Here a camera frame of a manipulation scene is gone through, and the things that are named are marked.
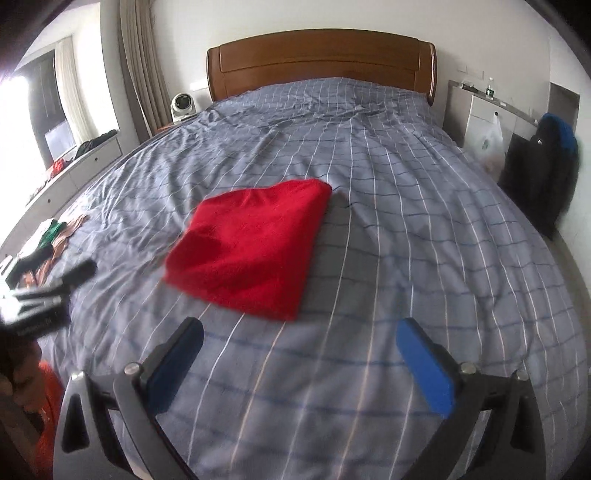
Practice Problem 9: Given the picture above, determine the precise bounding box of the beige curtain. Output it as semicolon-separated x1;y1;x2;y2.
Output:
119;0;174;137

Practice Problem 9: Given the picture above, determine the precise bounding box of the wooden headboard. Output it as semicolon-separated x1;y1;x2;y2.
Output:
206;28;438;107

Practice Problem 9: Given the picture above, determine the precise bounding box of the white bedside cabinet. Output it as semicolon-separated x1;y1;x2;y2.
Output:
445;79;539;167

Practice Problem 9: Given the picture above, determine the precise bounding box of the green garment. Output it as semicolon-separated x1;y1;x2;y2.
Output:
37;220;68;252

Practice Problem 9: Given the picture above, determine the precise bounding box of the dark jacket with blue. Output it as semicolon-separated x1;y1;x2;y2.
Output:
499;112;580;241

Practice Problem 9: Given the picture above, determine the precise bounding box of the white plastic bag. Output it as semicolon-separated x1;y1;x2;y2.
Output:
464;111;505;174

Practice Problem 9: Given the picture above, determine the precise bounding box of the black cloth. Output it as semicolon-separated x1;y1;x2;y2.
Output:
9;249;49;283

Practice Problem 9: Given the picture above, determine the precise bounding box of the pink garment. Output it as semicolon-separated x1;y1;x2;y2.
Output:
28;215;89;282

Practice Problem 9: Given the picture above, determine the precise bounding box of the dark clothes pile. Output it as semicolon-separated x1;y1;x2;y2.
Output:
74;130;118;158

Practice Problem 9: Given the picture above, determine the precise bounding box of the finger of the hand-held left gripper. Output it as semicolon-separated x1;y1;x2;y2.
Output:
58;260;99;291

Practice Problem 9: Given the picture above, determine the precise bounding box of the window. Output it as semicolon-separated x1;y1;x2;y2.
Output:
0;53;77;176

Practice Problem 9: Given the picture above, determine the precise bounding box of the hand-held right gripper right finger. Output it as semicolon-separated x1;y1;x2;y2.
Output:
396;318;548;480

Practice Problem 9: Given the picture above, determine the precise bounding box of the bed with blue checked cover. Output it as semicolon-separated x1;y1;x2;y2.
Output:
0;76;583;480

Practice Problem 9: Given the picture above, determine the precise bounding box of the white round fan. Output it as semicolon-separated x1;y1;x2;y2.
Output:
170;92;197;123

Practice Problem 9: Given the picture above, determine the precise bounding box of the person's orange clothing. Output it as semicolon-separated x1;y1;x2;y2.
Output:
28;360;63;480

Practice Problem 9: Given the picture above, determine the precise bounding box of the white window bench cabinet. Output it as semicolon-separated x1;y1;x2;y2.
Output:
0;134;123;250

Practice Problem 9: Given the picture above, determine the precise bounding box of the red knit sweater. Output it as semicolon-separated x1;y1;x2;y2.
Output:
164;179;333;322

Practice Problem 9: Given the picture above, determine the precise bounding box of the white sheer curtain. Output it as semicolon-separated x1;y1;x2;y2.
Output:
55;37;95;148

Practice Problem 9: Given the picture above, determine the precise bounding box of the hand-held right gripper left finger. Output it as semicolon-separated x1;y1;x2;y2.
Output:
53;317;205;480

